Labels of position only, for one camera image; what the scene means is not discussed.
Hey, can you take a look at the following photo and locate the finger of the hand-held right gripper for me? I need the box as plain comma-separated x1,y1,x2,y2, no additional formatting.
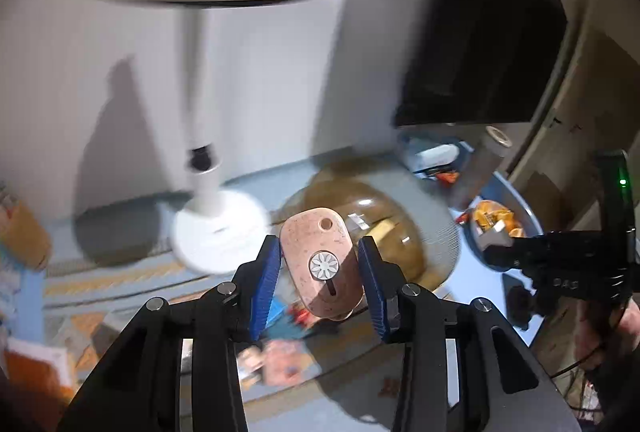
482,234,553,271

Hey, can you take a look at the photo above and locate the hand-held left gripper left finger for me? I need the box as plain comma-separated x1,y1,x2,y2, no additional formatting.
57,236,282,432

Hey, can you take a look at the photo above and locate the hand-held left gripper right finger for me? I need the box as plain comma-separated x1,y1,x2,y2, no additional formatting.
357,237,581,432

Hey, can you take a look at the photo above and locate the pink speckled tag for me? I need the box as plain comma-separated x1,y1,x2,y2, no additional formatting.
279,208,365,321

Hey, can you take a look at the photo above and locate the amber ribbed glass bowl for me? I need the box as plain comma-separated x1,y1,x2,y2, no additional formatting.
277,162,461,307

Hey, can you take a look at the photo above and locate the person's right hand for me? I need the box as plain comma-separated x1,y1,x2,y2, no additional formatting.
574,299,640,375

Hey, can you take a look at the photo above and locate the orange snack packet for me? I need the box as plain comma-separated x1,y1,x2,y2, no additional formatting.
471,199,527,239

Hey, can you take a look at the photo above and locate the blue round plate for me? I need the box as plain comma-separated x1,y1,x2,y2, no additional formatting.
462,172,547,271

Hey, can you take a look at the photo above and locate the pink printed card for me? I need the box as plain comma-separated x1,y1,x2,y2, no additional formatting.
260,337,322,387

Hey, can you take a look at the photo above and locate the grey cylinder tube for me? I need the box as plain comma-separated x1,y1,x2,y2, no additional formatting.
447,124,513,209

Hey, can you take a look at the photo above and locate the white and blue box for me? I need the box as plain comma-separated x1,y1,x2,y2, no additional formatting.
400,134,462,175

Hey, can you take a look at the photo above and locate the patterned blue tablecloth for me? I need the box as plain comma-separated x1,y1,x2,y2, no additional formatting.
0,152,551,432

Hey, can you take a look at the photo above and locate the black monitor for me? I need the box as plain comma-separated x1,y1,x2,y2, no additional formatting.
392,0,571,127

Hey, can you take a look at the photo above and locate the white desk lamp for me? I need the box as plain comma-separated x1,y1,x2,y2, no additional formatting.
79,0,346,273

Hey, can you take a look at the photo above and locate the orange book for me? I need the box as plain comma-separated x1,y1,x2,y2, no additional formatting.
4,337,77,405

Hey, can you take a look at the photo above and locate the cardboard box with picture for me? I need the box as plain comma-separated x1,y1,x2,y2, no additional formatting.
0,189,53,271

